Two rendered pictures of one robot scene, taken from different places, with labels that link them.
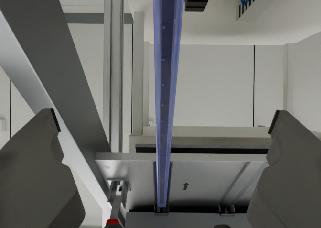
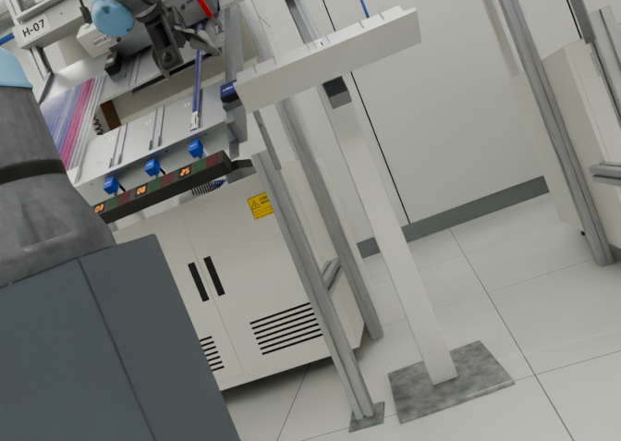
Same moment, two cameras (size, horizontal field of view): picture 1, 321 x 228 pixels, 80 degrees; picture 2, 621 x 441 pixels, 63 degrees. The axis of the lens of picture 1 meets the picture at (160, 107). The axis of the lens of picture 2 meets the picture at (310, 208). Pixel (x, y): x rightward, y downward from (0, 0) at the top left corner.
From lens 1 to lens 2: 1.23 m
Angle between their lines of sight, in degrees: 12
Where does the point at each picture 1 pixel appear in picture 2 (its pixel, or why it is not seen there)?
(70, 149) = (227, 42)
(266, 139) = (159, 100)
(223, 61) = not seen: hidden behind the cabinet
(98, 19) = (468, 210)
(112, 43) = (289, 115)
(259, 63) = not seen: hidden behind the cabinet
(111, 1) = (301, 143)
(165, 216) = (196, 19)
